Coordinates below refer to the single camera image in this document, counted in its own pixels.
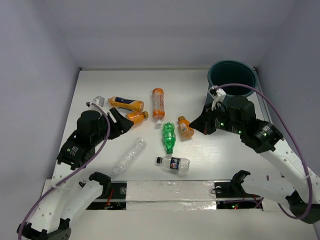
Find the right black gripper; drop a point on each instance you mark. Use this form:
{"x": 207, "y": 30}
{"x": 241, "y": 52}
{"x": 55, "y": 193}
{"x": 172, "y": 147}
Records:
{"x": 203, "y": 123}

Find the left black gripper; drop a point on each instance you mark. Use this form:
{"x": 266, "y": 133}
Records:
{"x": 111, "y": 124}

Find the small orange bottle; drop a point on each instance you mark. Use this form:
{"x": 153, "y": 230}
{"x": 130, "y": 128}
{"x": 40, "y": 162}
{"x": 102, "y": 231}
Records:
{"x": 184, "y": 125}
{"x": 137, "y": 117}

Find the orange bottle blue label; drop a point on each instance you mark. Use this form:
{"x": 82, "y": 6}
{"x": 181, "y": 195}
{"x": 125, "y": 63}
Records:
{"x": 129, "y": 104}

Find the clear crushed plastic bottle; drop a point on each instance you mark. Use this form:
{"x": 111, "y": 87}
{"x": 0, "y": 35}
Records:
{"x": 129, "y": 156}

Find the green plastic bottle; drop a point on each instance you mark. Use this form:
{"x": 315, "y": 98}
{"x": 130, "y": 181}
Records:
{"x": 168, "y": 137}

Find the clear pepsi bottle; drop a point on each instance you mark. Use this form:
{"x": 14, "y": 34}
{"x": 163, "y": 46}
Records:
{"x": 176, "y": 165}

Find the tall orange juice bottle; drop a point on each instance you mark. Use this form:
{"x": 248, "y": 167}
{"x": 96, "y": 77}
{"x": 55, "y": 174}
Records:
{"x": 158, "y": 105}

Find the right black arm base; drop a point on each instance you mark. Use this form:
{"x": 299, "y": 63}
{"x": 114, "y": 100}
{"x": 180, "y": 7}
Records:
{"x": 237, "y": 197}

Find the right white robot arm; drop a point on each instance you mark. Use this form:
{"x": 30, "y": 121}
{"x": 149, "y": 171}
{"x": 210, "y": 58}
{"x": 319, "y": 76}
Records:
{"x": 296, "y": 190}

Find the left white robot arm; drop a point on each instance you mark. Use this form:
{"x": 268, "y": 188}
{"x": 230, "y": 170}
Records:
{"x": 64, "y": 196}

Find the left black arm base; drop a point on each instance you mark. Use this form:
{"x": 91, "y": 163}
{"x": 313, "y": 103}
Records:
{"x": 115, "y": 199}

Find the dark teal plastic bin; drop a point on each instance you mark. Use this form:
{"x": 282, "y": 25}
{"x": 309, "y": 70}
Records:
{"x": 232, "y": 72}

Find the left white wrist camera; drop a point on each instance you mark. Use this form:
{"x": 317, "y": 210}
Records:
{"x": 99, "y": 101}

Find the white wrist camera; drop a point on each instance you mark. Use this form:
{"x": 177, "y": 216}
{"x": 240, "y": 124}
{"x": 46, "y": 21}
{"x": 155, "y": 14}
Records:
{"x": 217, "y": 94}
{"x": 99, "y": 101}

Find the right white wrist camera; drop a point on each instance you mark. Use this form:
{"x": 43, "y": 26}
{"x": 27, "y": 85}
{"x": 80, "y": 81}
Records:
{"x": 217, "y": 94}

